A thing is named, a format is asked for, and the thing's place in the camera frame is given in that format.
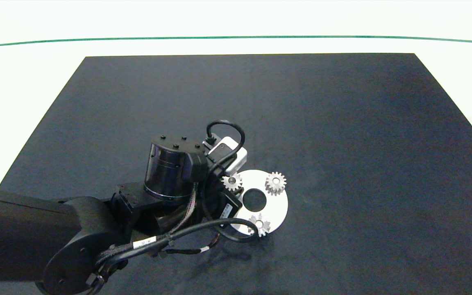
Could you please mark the small steel spur gear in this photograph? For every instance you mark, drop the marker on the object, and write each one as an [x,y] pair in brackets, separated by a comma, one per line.
[264,225]
[281,182]
[227,183]

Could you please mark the round white pin plate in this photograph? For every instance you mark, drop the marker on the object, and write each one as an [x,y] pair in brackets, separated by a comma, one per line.
[277,209]

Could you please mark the dark table mat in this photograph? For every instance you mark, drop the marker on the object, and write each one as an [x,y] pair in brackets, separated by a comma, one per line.
[342,123]

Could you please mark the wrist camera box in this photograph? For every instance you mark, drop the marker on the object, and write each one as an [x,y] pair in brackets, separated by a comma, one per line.
[232,157]

